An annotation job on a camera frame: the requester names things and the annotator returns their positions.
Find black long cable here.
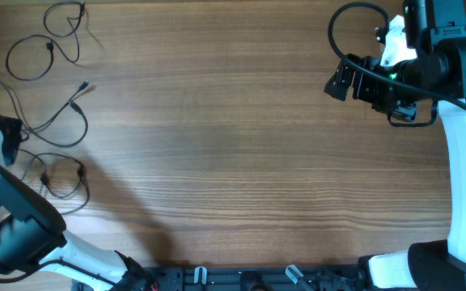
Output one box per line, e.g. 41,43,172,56
0,74,92,149

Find black short cable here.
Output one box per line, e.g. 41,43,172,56
18,148,91,215

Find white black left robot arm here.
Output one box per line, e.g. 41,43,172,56
0,115,155,290

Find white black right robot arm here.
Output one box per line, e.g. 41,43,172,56
317,1,466,290

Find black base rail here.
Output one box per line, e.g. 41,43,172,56
115,264,366,291

